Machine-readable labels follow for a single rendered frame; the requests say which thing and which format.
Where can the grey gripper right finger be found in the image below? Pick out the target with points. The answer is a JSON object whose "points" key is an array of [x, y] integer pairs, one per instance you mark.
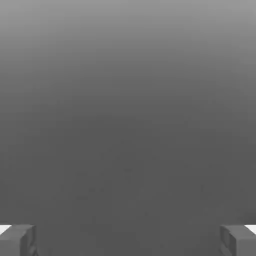
{"points": [[241, 242]]}

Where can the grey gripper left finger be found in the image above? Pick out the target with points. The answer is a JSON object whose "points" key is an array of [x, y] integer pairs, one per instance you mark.
{"points": [[14, 241]]}

